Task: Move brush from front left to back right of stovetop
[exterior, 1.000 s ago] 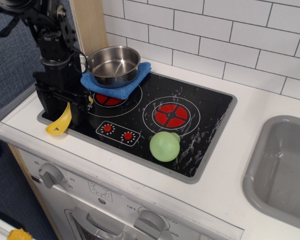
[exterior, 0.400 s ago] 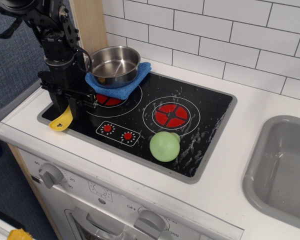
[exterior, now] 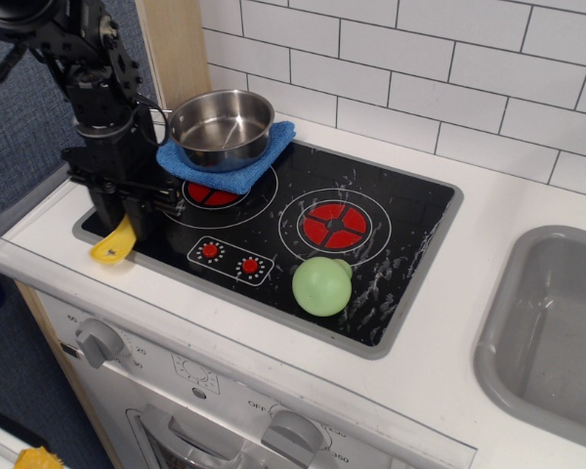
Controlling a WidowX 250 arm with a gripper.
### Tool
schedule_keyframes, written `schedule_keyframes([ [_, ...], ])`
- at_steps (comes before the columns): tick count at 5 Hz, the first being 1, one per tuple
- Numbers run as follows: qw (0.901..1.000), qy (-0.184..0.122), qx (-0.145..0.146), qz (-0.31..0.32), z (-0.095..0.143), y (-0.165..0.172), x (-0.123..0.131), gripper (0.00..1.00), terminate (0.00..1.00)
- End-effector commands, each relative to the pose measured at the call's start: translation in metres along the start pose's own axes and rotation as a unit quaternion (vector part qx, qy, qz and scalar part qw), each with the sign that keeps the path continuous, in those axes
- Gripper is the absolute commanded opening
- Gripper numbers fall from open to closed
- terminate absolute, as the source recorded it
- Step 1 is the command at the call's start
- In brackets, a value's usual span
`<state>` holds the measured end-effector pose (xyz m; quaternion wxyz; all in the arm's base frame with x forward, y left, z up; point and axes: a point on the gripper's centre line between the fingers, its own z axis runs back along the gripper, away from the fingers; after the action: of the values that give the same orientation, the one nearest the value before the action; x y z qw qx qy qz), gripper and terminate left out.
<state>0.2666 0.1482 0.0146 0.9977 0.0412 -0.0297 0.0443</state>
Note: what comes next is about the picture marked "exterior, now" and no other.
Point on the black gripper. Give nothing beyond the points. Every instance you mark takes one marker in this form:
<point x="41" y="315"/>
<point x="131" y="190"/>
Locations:
<point x="118" y="166"/>

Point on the wooden side post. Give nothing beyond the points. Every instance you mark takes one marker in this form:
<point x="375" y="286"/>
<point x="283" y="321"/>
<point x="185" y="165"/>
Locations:
<point x="175" y="46"/>

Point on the grey right oven knob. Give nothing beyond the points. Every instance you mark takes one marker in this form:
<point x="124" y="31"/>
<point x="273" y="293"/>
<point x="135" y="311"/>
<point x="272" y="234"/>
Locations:
<point x="294" y="437"/>

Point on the black toy stovetop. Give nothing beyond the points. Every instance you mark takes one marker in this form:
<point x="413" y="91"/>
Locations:
<point x="386" y="224"/>

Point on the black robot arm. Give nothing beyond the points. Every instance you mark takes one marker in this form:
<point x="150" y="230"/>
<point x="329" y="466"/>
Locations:
<point x="80" y="44"/>

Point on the yellow object bottom left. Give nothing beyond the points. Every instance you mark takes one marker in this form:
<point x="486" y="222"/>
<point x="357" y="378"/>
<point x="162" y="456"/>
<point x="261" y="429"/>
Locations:
<point x="37" y="458"/>

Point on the stainless steel pot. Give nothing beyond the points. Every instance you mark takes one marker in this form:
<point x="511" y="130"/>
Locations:
<point x="221" y="131"/>

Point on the yellow dish brush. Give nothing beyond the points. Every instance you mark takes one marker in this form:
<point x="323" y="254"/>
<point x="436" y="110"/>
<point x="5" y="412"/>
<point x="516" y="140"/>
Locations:
<point x="116" y="246"/>

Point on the grey left oven knob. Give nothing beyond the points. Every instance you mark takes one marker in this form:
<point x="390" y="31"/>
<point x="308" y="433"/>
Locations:
<point x="98" y="342"/>

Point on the green toy pear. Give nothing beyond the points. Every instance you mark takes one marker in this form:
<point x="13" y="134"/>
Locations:
<point x="322" y="286"/>

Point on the grey oven knob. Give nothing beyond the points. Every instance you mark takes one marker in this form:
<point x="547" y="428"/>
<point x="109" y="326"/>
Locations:
<point x="98" y="342"/>
<point x="294" y="437"/>

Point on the white toy oven front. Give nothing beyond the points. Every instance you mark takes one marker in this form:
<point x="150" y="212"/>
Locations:
<point x="162" y="410"/>

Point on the grey sink basin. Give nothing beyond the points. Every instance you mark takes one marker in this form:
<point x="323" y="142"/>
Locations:
<point x="531" y="356"/>

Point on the blue folded cloth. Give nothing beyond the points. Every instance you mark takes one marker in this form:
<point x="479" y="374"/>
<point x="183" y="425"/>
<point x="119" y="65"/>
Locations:
<point x="238" y="181"/>

